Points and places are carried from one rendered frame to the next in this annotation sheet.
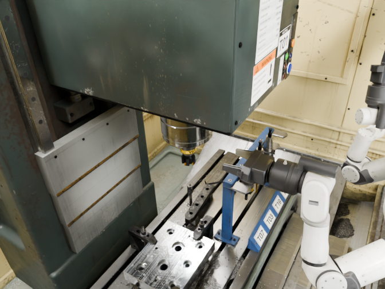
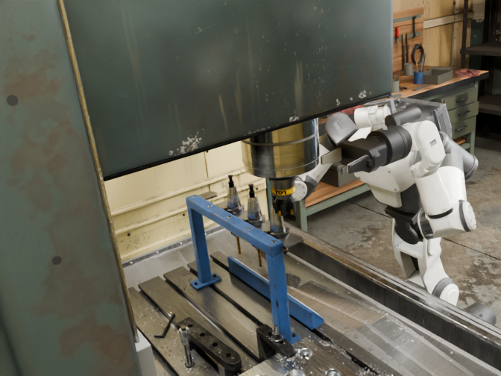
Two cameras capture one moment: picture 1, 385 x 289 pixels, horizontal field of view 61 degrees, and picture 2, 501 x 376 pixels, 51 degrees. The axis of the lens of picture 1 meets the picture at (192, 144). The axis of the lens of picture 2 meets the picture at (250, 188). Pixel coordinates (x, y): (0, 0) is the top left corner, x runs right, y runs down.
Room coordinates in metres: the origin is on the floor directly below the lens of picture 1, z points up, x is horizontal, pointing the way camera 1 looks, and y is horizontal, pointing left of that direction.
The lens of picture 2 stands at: (0.50, 0.97, 1.87)
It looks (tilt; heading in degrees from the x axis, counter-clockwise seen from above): 22 degrees down; 295
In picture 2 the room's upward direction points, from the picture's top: 6 degrees counter-clockwise
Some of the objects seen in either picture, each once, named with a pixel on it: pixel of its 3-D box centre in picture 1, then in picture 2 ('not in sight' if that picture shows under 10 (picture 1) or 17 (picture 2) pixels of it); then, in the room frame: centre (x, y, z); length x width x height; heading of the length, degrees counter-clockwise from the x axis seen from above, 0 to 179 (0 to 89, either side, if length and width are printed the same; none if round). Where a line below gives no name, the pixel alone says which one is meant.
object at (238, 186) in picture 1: (242, 187); (291, 240); (0.94, -0.18, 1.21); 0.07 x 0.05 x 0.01; 58
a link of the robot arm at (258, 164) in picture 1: (268, 170); (372, 149); (0.73, -0.21, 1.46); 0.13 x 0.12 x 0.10; 147
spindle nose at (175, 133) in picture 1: (187, 117); (279, 137); (0.88, 0.01, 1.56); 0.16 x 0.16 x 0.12
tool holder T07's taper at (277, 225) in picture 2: not in sight; (276, 218); (0.99, -0.21, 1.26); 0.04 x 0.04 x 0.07
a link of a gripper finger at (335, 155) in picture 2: (246, 153); (329, 157); (0.82, -0.16, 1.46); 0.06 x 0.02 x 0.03; 57
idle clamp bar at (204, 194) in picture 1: (199, 205); (209, 348); (1.15, -0.02, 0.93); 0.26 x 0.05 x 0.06; 153
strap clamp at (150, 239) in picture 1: (143, 239); not in sight; (0.92, 0.21, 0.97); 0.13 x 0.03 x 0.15; 58
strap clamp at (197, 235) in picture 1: (202, 231); (276, 348); (0.95, -0.03, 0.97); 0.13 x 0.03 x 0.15; 148
